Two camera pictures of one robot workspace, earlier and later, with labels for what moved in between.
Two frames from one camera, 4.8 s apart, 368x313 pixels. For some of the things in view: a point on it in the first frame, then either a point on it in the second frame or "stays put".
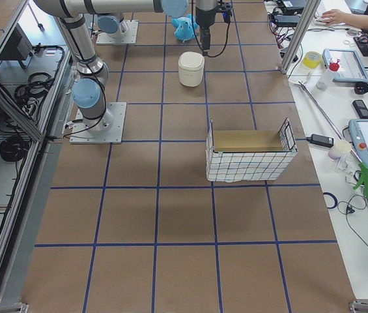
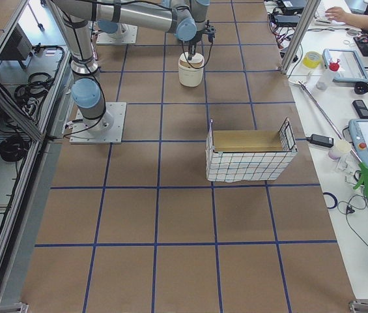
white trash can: x=191 y=66 stays put
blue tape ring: x=336 y=202 stays put
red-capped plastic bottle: x=324 y=81 stays put
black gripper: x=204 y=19 -> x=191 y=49
